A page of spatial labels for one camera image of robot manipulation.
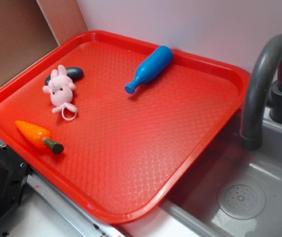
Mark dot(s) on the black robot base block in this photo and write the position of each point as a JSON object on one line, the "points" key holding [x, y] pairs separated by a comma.
{"points": [[13, 176]]}

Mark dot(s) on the pink plush bunny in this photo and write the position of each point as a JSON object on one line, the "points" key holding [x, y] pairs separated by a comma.
{"points": [[60, 88]]}

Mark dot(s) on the red plastic tray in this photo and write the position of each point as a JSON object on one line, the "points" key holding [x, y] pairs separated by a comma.
{"points": [[122, 153]]}

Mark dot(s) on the blue plastic toy bottle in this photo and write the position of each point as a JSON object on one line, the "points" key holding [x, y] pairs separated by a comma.
{"points": [[150, 68]]}

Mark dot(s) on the dark grey oval stone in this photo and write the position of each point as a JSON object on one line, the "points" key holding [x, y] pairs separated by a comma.
{"points": [[75, 72]]}

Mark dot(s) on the orange toy carrot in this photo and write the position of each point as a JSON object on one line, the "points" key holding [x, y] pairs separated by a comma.
{"points": [[39, 136]]}

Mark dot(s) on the grey toy sink basin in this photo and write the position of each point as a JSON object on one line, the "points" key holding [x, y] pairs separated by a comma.
{"points": [[231, 192]]}

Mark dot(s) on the grey toy faucet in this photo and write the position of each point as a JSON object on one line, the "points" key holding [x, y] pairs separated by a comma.
{"points": [[264, 91]]}

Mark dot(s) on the brown cardboard panel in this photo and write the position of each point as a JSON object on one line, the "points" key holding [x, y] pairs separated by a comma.
{"points": [[29, 29]]}

